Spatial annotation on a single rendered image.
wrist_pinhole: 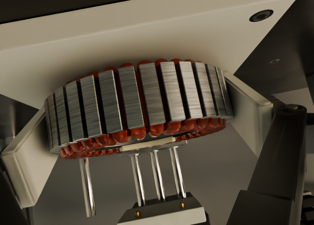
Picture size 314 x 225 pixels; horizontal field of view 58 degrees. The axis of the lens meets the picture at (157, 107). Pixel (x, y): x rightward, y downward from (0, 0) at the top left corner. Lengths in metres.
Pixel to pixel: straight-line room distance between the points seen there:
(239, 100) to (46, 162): 0.11
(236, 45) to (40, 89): 0.11
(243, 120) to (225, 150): 0.28
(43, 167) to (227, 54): 0.12
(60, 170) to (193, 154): 0.20
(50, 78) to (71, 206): 0.31
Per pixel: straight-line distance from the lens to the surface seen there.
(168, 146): 0.30
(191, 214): 0.21
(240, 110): 0.16
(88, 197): 0.26
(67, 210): 0.46
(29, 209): 0.43
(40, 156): 0.17
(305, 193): 0.43
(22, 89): 0.18
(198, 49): 0.15
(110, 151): 0.21
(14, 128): 0.36
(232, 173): 0.44
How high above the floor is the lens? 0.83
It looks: 10 degrees down
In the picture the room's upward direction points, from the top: 169 degrees clockwise
